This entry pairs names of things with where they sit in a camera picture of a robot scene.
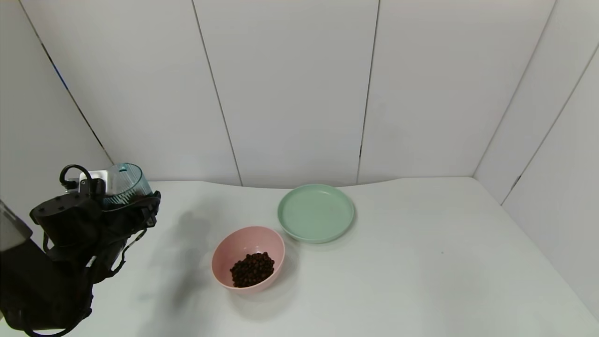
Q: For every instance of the transparent blue ribbed cup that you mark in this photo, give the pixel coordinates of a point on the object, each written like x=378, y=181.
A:
x=126, y=180

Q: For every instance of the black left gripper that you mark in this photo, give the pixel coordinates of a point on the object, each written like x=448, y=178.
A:
x=150, y=209

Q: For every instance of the green round plate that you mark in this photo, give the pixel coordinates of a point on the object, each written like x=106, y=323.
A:
x=316, y=213

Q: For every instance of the dark brown beans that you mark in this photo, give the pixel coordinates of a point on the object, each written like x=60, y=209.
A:
x=252, y=270

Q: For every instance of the pink bowl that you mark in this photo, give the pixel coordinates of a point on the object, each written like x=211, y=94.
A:
x=234, y=243

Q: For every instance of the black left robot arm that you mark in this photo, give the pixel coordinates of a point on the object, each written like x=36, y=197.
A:
x=42, y=281

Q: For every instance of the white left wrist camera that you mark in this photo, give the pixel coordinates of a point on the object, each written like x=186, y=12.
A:
x=93, y=180

